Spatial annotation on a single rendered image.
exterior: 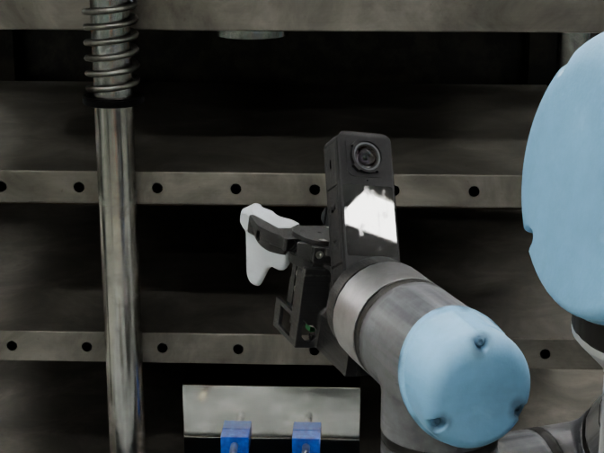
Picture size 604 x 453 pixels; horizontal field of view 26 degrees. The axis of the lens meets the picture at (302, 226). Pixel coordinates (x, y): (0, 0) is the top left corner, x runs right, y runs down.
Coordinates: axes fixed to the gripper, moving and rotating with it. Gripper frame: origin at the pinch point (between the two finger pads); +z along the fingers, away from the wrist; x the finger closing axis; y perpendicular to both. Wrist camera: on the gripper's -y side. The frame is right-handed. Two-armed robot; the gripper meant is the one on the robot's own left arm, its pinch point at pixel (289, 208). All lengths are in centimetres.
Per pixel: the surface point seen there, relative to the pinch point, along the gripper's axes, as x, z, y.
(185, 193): 14, 81, 18
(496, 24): 53, 67, -12
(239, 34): 27, 103, -3
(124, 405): 8, 80, 51
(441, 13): 46, 70, -12
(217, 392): 22, 78, 48
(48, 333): -2, 89, 43
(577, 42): 96, 112, -7
